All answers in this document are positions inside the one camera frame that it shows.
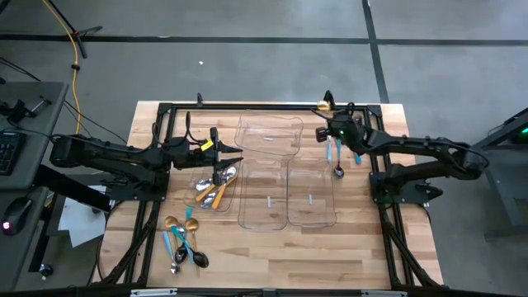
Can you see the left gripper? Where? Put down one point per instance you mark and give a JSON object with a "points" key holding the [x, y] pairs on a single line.
{"points": [[189, 158]]}

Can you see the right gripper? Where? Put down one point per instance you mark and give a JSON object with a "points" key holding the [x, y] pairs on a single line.
{"points": [[348, 128]]}

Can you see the wide clear plastic bin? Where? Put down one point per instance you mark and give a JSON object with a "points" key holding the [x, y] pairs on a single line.
{"points": [[268, 132]]}

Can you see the narrow clear plastic bin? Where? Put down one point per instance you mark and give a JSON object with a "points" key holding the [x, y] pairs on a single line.
{"points": [[264, 194], [198, 204], [311, 189]]}

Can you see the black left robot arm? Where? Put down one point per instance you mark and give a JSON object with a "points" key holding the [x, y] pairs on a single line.
{"points": [[115, 158]]}

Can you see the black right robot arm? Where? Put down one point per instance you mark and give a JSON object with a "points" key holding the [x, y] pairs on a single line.
{"points": [[412, 146]]}

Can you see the yellow tag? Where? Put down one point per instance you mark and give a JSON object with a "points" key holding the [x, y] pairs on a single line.
{"points": [[206, 145]]}

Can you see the white paper sheets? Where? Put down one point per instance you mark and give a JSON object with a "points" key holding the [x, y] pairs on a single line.
{"points": [[78, 222]]}

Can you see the dark metal side table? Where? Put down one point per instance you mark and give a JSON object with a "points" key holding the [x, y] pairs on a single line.
{"points": [[505, 194]]}

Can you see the black device green light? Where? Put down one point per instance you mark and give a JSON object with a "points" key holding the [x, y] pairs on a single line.
{"points": [[520, 134]]}

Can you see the black tripod stand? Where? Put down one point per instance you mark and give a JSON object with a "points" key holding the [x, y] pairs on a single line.
{"points": [[81, 45]]}

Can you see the grey desk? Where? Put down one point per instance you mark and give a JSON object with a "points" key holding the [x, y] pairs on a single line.
{"points": [[41, 123]]}

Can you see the black desk clamp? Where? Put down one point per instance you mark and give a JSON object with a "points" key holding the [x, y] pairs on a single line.
{"points": [[18, 109]]}

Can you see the black caster wheel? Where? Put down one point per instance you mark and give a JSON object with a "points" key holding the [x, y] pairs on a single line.
{"points": [[45, 270]]}

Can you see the black computer mouse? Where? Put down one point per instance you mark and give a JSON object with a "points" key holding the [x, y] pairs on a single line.
{"points": [[18, 212]]}

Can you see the black keyboard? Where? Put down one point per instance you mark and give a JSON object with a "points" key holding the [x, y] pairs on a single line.
{"points": [[10, 152]]}

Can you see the black frame clamp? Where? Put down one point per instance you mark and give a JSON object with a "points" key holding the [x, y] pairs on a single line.
{"points": [[328, 97], [199, 100]]}

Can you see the black aluminium table frame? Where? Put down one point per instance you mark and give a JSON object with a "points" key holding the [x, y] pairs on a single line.
{"points": [[264, 106]]}

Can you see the silver bracket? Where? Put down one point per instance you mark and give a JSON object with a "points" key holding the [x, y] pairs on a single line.
{"points": [[152, 292], [383, 293]]}

